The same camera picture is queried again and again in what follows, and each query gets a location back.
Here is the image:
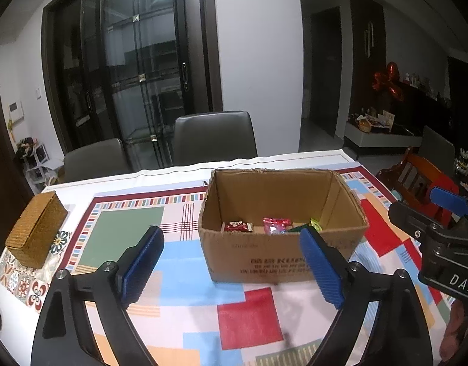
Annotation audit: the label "red snack packet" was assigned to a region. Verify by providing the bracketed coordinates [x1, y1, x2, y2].
[223, 220, 254, 233]

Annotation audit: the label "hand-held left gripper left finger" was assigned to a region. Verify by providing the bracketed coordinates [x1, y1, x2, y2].
[31, 226, 165, 366]

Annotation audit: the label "pink snack packet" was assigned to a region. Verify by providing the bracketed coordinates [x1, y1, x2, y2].
[263, 217, 292, 235]

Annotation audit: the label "colourful patchwork table cover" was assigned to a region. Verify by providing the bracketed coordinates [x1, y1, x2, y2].
[39, 166, 459, 366]

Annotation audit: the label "white side table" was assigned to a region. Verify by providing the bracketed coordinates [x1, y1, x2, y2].
[344, 110, 423, 161]

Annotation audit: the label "person's right hand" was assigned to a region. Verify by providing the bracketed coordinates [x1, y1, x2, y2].
[440, 299, 468, 363]

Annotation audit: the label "floral patterned mat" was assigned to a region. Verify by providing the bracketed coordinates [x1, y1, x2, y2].
[0, 229, 72, 315]

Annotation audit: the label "red cloth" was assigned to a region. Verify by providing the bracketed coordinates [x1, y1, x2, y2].
[428, 173, 460, 206]

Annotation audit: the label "woven wicker box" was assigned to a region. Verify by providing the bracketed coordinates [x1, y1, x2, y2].
[5, 191, 69, 269]

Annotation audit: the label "glass sliding door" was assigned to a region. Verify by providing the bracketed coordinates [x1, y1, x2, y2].
[41, 0, 223, 172]

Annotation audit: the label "white shelf rack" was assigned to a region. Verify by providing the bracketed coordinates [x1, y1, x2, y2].
[16, 137, 64, 195]

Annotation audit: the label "grey dining chair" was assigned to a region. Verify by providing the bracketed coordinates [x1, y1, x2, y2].
[173, 110, 258, 165]
[63, 138, 131, 184]
[419, 126, 456, 172]

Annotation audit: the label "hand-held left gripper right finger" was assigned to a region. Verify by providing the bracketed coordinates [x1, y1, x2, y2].
[299, 227, 435, 366]

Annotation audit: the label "red balloons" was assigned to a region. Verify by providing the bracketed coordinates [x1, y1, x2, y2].
[373, 62, 404, 102]

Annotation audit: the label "brown cardboard box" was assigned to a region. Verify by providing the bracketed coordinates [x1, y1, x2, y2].
[198, 168, 370, 285]

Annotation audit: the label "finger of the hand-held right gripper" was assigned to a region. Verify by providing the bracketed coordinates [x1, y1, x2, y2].
[430, 187, 468, 216]
[388, 201, 454, 248]

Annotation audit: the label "wooden chair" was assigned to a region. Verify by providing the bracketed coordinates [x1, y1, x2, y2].
[375, 147, 460, 222]

